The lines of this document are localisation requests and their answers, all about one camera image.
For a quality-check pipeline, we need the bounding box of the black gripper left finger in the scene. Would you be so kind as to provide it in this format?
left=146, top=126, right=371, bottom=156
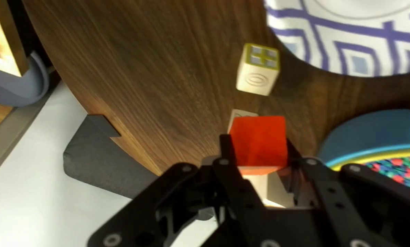
left=217, top=134, right=238, bottom=170

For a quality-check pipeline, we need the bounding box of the white blue paper plate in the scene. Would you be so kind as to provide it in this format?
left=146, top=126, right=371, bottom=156
left=264, top=0, right=410, bottom=77

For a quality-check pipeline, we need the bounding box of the round wooden table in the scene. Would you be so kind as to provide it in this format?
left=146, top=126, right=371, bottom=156
left=22, top=0, right=410, bottom=174

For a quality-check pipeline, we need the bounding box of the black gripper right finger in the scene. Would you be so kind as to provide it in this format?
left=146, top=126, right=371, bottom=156
left=286, top=140, right=303, bottom=176

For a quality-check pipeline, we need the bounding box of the cream letter block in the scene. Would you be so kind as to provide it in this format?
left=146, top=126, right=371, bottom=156
left=235, top=42, right=279, bottom=96

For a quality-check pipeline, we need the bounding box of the yellow bowl with coloured gravel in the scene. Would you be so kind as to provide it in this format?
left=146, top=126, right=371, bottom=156
left=316, top=108, right=410, bottom=188

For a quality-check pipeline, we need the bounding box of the red number six block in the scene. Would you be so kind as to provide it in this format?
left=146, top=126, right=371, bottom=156
left=225, top=108, right=303, bottom=210

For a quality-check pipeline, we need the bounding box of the orange block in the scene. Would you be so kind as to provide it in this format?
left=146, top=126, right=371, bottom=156
left=230, top=115, right=287, bottom=167

